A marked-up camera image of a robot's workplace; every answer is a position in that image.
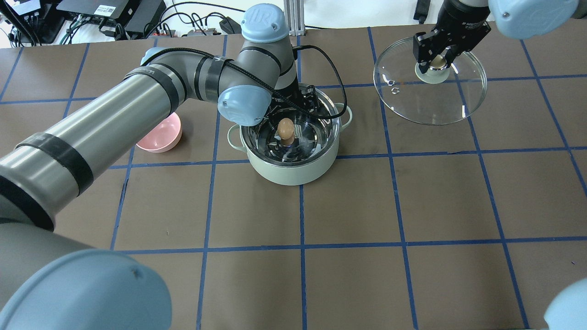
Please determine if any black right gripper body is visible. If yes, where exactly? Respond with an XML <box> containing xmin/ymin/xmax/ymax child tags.
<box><xmin>413</xmin><ymin>0</ymin><xmax>491</xmax><ymax>62</ymax></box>

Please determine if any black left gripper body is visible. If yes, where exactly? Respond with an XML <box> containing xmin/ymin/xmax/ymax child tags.
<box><xmin>271</xmin><ymin>84</ymin><xmax>324</xmax><ymax>121</ymax></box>

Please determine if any beige egg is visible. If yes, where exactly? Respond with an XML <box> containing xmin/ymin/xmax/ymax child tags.
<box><xmin>277</xmin><ymin>118</ymin><xmax>295</xmax><ymax>141</ymax></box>

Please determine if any glass pot lid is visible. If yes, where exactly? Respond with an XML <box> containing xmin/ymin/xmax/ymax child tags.
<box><xmin>373</xmin><ymin>38</ymin><xmax>488</xmax><ymax>126</ymax></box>

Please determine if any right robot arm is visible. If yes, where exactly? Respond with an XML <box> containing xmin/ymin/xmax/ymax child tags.
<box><xmin>413</xmin><ymin>0</ymin><xmax>580</xmax><ymax>84</ymax></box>

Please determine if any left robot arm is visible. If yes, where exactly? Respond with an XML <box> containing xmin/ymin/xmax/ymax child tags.
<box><xmin>1</xmin><ymin>3</ymin><xmax>299</xmax><ymax>330</ymax></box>

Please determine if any pale green cooking pot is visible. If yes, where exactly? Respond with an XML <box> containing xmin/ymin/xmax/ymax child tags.
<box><xmin>227</xmin><ymin>88</ymin><xmax>354</xmax><ymax>186</ymax></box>

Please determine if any black power adapter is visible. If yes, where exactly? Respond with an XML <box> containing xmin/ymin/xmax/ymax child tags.
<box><xmin>219</xmin><ymin>16</ymin><xmax>242</xmax><ymax>35</ymax></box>

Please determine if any pink bowl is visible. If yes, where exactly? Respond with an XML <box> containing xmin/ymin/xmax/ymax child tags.
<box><xmin>136</xmin><ymin>113</ymin><xmax>183</xmax><ymax>153</ymax></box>

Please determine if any black electronics box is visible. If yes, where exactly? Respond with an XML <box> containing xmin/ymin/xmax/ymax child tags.
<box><xmin>56</xmin><ymin>0</ymin><xmax>166</xmax><ymax>39</ymax></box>

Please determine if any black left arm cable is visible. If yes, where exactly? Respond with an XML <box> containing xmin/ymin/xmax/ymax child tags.
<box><xmin>151</xmin><ymin>45</ymin><xmax>348</xmax><ymax>121</ymax></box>

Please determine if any aluminium frame post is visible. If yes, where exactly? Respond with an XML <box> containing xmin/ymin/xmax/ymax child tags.
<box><xmin>283</xmin><ymin>0</ymin><xmax>306</xmax><ymax>36</ymax></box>

